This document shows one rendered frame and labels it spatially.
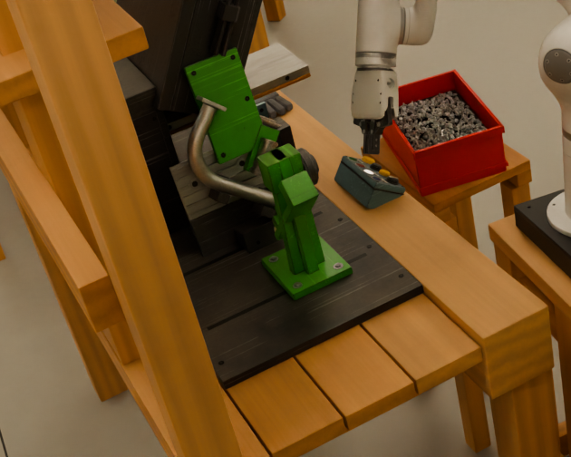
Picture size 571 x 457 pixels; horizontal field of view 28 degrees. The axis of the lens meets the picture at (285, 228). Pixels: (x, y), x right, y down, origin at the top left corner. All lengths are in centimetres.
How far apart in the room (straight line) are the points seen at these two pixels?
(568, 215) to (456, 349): 39
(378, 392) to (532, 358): 31
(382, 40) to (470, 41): 269
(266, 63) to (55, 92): 112
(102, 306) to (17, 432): 184
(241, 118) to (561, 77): 67
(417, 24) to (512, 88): 227
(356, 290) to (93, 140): 81
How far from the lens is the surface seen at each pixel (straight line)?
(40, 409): 361
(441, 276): 216
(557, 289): 218
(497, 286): 212
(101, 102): 150
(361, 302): 214
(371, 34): 233
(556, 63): 201
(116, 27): 183
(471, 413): 296
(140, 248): 161
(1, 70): 182
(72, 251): 181
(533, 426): 223
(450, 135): 261
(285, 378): 205
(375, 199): 237
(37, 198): 199
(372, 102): 232
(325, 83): 488
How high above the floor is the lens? 222
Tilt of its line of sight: 34 degrees down
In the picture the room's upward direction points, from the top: 14 degrees counter-clockwise
